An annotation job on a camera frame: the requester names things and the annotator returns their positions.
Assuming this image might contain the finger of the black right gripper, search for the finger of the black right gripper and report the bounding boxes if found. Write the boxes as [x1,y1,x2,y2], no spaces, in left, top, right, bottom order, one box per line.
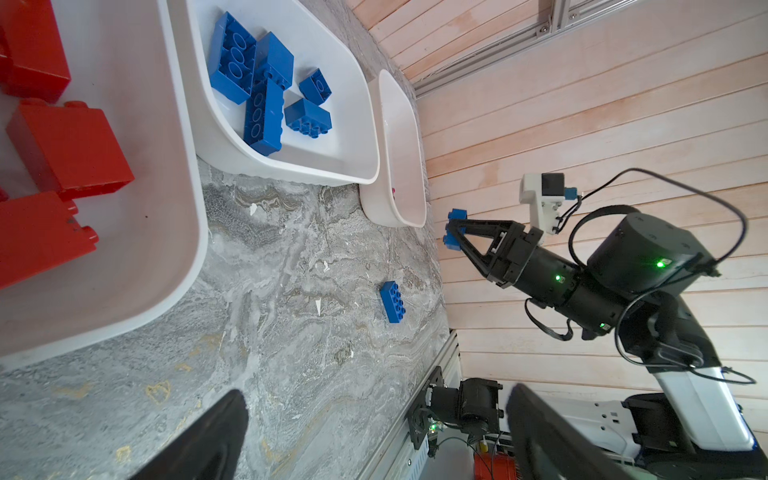
[453,230,498,279]
[452,219,516,237]

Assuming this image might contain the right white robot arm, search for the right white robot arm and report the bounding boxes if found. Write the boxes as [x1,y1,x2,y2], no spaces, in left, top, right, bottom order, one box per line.
[407,205,767,479]

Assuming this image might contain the red lego brick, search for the red lego brick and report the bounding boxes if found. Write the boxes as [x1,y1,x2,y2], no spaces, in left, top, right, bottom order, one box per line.
[1,0,71,103]
[6,98,135,200]
[1,192,99,288]

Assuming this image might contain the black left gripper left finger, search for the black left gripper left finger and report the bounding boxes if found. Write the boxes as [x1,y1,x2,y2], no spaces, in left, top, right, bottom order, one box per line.
[131,389,249,480]

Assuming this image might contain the middle white plastic bin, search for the middle white plastic bin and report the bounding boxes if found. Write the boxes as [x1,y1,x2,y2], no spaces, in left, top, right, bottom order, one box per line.
[169,1,380,186]

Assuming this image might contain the right white plastic bin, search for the right white plastic bin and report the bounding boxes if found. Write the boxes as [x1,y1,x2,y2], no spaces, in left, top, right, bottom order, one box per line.
[359,70,427,228]

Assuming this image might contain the blue small lego brick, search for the blue small lego brick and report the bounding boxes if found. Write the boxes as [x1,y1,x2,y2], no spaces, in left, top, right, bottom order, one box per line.
[299,68,332,105]

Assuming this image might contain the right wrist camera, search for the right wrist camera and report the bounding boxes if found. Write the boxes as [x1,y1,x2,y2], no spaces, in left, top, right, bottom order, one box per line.
[519,173,581,235]

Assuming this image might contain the left white plastic bin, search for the left white plastic bin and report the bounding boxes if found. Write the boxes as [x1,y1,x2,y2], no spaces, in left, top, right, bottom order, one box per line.
[1,1,208,372]

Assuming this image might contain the white plastic bin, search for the white plastic bin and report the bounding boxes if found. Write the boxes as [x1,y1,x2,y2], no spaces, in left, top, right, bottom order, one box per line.
[169,1,380,186]
[359,70,427,228]
[1,1,208,372]

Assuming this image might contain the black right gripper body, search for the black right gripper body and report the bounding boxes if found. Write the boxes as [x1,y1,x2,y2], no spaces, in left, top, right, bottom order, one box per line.
[485,221,627,336]

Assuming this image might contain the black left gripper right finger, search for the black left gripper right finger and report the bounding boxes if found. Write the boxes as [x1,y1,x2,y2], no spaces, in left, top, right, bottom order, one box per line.
[506,383,636,479]

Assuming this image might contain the blue long lego brick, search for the blue long lego brick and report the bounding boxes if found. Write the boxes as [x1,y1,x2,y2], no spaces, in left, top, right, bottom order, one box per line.
[207,12,257,105]
[379,281,406,323]
[243,79,284,156]

